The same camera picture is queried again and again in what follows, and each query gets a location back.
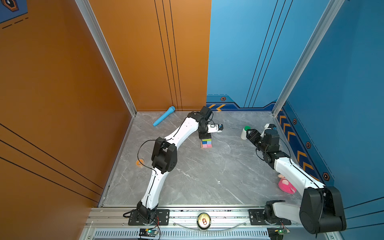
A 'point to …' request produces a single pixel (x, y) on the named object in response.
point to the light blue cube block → (209, 142)
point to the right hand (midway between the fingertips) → (248, 132)
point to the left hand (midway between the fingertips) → (207, 131)
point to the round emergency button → (203, 221)
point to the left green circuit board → (148, 232)
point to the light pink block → (204, 146)
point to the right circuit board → (281, 231)
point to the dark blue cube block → (204, 142)
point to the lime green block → (207, 140)
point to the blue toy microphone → (166, 114)
